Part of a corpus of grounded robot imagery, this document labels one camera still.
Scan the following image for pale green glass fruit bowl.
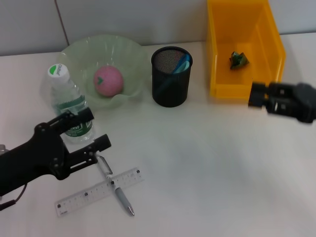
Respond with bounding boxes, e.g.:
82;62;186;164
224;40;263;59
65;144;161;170
40;34;146;111

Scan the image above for grey clear ballpoint pen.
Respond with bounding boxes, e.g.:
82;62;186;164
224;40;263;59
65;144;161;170
96;154;136;217

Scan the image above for pink peach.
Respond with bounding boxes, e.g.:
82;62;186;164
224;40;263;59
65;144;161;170
93;65;124;98

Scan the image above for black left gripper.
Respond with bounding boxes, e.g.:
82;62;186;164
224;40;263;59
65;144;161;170
0;109;112;196

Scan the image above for black mesh pen holder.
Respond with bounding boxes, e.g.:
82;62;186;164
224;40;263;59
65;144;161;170
151;46;194;108

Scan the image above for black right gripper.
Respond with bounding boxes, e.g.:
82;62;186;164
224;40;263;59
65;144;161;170
248;82;316;124

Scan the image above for left arm gripper cable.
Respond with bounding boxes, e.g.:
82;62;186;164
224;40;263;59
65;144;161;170
0;144;27;212

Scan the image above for yellow plastic bin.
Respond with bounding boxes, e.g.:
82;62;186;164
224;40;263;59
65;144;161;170
206;0;287;100

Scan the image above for blue scissors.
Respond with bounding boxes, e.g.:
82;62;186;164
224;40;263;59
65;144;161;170
155;54;193;98

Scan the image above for clear green-label water bottle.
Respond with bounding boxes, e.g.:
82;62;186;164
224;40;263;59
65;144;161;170
47;63;96;144

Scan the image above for green plastic wrapper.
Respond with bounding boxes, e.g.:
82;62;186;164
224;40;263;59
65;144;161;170
229;50;250;71

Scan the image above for transparent plastic ruler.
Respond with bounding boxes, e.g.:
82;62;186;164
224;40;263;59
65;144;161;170
54;167;145;218

